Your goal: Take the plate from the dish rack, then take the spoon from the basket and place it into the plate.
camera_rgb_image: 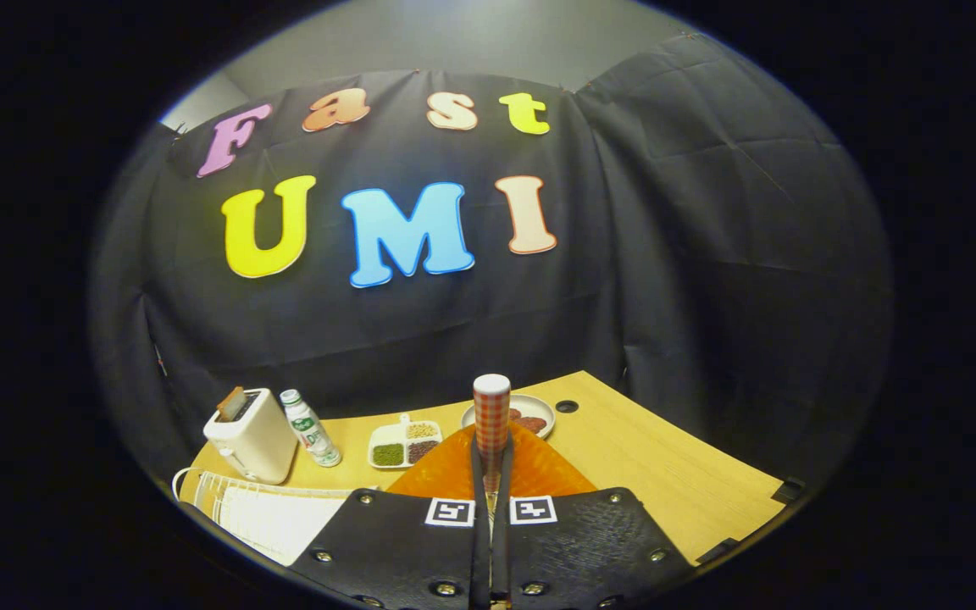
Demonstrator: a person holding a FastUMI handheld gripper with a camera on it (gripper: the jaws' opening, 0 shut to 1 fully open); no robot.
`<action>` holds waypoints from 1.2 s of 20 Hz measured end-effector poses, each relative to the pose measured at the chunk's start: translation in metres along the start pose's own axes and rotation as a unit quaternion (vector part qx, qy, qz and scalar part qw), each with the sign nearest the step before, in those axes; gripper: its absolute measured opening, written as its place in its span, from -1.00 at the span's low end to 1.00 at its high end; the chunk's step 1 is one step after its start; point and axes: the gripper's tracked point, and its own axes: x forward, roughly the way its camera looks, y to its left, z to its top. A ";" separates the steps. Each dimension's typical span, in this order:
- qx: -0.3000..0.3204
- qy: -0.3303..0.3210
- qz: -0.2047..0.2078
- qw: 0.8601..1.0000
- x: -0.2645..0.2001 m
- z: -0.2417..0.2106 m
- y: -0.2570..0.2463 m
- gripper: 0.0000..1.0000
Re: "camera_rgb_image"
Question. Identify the black table clamp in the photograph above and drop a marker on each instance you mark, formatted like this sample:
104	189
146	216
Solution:
718	551
789	490

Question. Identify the brown toast slice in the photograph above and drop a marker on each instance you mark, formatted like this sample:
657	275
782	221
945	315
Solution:
231	403

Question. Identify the white toaster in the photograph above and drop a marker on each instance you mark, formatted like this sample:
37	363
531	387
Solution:
255	445

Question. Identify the brown meat slices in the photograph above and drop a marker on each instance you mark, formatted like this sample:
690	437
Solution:
530	422

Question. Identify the white plate with meat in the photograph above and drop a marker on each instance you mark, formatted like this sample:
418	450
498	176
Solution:
540	406

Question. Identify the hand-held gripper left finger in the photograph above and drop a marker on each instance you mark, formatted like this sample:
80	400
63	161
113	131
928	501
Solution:
478	551

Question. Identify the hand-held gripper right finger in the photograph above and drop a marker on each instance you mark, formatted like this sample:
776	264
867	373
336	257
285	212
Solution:
502	551

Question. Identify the white divided dish with beans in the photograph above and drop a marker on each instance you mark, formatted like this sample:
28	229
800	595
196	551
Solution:
386	440

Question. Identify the white bottle with green label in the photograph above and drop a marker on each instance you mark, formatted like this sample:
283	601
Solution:
310	432

